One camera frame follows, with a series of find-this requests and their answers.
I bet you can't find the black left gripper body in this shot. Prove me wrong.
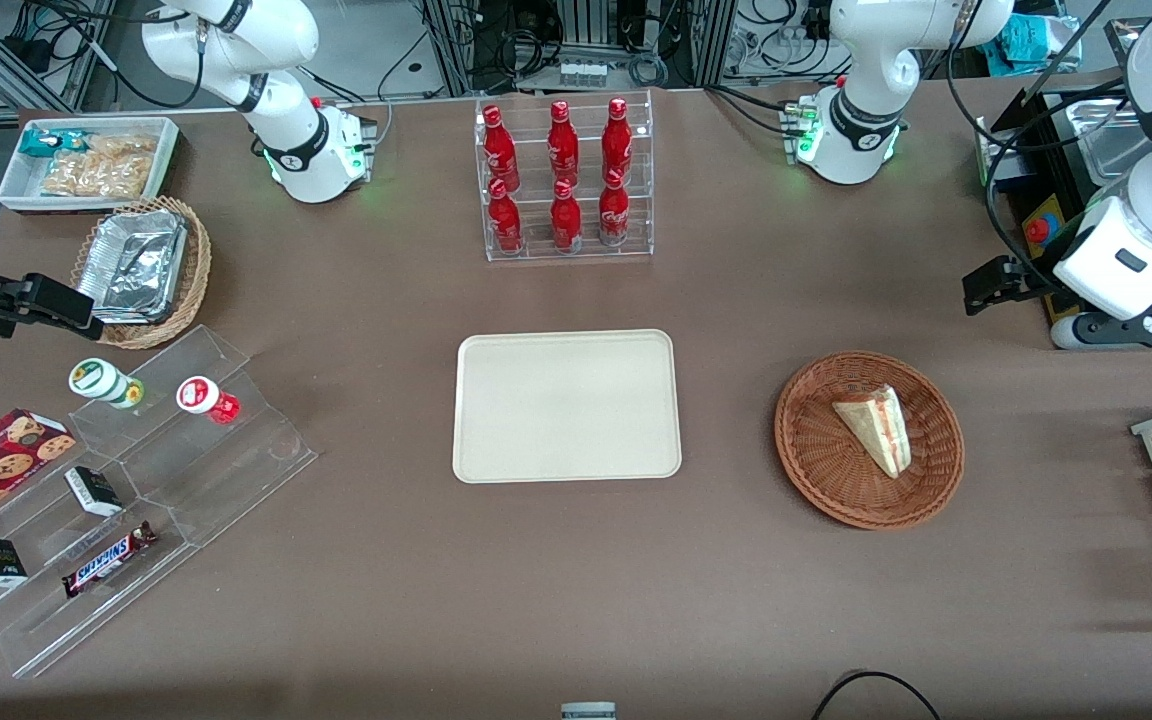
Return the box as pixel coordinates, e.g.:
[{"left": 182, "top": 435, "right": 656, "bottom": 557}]
[{"left": 1010, "top": 264, "right": 1063, "bottom": 301}]

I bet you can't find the triangular sandwich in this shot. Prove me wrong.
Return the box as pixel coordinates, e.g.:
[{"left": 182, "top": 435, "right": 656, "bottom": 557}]
[{"left": 831, "top": 384, "right": 913, "bottom": 480}]

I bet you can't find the oval light wicker basket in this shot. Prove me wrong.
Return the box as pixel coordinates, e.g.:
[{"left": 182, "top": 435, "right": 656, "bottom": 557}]
[{"left": 70, "top": 196, "right": 213, "bottom": 351}]

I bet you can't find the stainless steel tray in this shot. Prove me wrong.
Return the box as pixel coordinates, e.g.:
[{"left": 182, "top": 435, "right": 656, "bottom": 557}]
[{"left": 1049, "top": 93, "right": 1152, "bottom": 188}]

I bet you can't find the round brown wicker basket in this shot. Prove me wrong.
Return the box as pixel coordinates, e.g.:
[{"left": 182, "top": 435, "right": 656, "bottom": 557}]
[{"left": 773, "top": 350, "right": 966, "bottom": 531}]

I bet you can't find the beige plastic tray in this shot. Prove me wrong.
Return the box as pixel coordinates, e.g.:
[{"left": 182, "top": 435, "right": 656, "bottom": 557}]
[{"left": 451, "top": 328, "right": 684, "bottom": 486}]

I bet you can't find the green label white cup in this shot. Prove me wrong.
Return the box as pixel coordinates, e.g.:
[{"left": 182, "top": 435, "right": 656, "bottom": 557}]
[{"left": 68, "top": 357, "right": 146, "bottom": 410}]

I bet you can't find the stack of foil trays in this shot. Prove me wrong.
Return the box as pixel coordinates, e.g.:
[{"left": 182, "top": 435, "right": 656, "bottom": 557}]
[{"left": 75, "top": 208, "right": 189, "bottom": 325}]

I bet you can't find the white plastic snack bin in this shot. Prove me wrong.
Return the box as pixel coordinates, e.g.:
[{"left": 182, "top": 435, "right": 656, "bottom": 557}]
[{"left": 0, "top": 116, "right": 181, "bottom": 214}]

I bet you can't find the bag of rice crackers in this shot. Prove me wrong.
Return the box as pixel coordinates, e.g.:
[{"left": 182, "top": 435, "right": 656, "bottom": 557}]
[
  {"left": 86, "top": 132, "right": 160, "bottom": 162},
  {"left": 40, "top": 151, "right": 154, "bottom": 200}
]

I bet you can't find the red label white cup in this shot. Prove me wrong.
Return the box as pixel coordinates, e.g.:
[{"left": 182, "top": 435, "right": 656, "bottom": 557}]
[{"left": 176, "top": 375, "right": 242, "bottom": 425}]

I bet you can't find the teal snack packet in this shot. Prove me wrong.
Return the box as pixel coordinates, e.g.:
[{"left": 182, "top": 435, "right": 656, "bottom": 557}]
[{"left": 17, "top": 127, "right": 90, "bottom": 160}]

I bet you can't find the clear acrylic stepped display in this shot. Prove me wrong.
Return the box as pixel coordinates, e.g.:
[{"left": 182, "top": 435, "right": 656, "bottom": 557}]
[{"left": 0, "top": 324, "right": 320, "bottom": 680}]

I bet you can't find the Snickers chocolate bar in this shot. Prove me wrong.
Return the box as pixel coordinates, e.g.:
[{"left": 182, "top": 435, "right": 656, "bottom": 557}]
[{"left": 60, "top": 520, "right": 158, "bottom": 600}]

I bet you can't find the teal plastic bag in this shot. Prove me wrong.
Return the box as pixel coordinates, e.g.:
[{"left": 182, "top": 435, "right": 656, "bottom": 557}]
[{"left": 994, "top": 13, "right": 1084, "bottom": 78}]

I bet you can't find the clear acrylic bottle rack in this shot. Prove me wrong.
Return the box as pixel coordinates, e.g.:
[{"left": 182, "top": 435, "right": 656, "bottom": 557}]
[{"left": 474, "top": 89, "right": 656, "bottom": 264}]

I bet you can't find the red cola bottle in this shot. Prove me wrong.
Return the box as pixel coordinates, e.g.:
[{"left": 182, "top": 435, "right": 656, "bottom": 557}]
[
  {"left": 487, "top": 179, "right": 524, "bottom": 255},
  {"left": 481, "top": 104, "right": 521, "bottom": 193},
  {"left": 549, "top": 179, "right": 584, "bottom": 254},
  {"left": 602, "top": 96, "right": 634, "bottom": 185},
  {"left": 598, "top": 169, "right": 631, "bottom": 248},
  {"left": 547, "top": 99, "right": 581, "bottom": 187}
]

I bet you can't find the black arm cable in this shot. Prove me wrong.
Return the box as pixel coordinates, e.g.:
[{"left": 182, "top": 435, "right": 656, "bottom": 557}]
[{"left": 945, "top": 0, "right": 1152, "bottom": 293}]

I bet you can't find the black metal frame stand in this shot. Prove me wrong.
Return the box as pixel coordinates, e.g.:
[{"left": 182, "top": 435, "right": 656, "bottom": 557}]
[{"left": 974, "top": 70, "right": 1152, "bottom": 327}]

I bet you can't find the black table cable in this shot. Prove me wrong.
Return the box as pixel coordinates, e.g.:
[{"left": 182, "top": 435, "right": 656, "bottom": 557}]
[{"left": 810, "top": 669, "right": 943, "bottom": 720}]

